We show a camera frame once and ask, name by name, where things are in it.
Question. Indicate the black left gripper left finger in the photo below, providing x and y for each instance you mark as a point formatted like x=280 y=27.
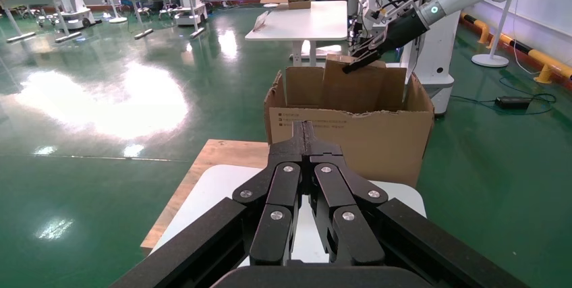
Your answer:
x=272 y=214

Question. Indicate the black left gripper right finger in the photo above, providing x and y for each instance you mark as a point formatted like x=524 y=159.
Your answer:
x=344 y=214

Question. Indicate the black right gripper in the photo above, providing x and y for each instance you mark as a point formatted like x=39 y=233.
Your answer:
x=404 y=29

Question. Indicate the small tall cardboard box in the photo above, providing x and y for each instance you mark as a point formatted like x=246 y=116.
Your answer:
x=353 y=91

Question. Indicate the big open cardboard box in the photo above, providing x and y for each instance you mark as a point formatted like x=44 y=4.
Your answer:
x=380 y=147

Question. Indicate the white table with white legs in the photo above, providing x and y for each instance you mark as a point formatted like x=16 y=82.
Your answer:
x=308 y=22

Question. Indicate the white robot lift column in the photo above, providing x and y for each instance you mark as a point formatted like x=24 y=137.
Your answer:
x=435 y=62

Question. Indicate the wooden board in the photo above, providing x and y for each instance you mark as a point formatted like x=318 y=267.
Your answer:
x=214 y=156

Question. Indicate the low brown cardboard carton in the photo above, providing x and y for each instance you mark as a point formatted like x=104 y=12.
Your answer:
x=299 y=4

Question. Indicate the flat cardboard piece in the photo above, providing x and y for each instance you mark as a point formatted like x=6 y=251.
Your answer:
x=273 y=0

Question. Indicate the pale flat packet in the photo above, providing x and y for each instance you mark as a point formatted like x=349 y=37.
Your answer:
x=261 y=21

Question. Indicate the white pole stand round base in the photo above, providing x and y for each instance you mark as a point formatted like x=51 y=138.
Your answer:
x=489 y=60

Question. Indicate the black power adapter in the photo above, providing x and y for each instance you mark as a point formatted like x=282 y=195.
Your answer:
x=511 y=102

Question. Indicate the yellow black floor barrier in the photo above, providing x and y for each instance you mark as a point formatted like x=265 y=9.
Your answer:
x=547 y=63

